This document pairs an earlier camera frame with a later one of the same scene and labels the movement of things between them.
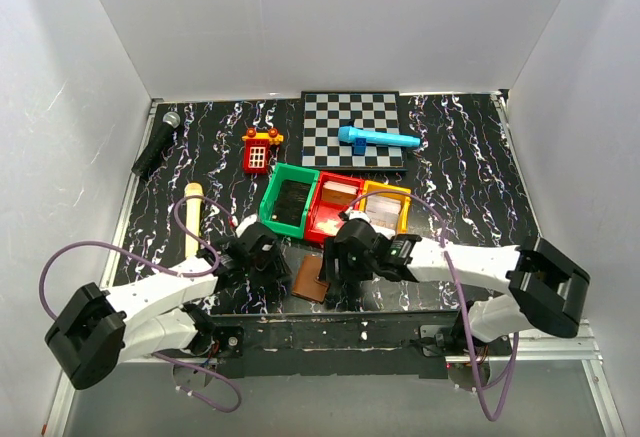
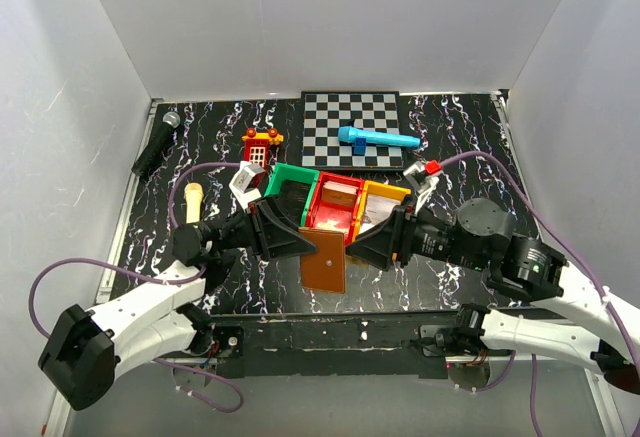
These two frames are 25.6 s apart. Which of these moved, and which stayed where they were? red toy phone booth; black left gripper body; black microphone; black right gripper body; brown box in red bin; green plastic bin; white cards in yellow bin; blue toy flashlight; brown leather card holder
Moved: black left gripper body; brown leather card holder; black right gripper body
Stayed: green plastic bin; brown box in red bin; black microphone; white cards in yellow bin; blue toy flashlight; red toy phone booth
